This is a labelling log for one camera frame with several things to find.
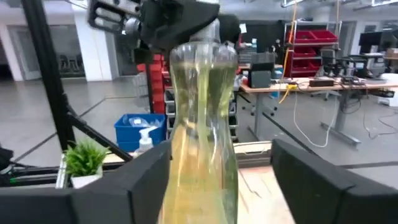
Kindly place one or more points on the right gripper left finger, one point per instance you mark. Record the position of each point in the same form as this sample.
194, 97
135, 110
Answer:
93, 205

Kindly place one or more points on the green plant in white pot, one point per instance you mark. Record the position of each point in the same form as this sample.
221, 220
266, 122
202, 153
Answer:
84, 158

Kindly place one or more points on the red stacked bins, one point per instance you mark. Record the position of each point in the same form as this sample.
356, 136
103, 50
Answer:
158, 81

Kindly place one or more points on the black box on desk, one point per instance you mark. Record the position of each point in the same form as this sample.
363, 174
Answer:
260, 74

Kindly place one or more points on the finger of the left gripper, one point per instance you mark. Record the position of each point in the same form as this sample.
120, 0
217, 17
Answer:
174, 21
229, 28

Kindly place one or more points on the red bin shelf rack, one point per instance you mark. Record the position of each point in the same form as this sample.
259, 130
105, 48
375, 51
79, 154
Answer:
311, 37

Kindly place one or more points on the wooden desk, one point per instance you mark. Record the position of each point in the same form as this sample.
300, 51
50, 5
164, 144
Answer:
311, 86

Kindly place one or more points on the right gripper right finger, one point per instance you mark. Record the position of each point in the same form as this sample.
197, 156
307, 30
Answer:
326, 199

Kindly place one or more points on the blue storage bin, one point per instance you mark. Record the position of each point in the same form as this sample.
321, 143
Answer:
130, 137

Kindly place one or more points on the black table frame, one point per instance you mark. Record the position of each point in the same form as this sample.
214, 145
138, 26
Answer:
46, 62

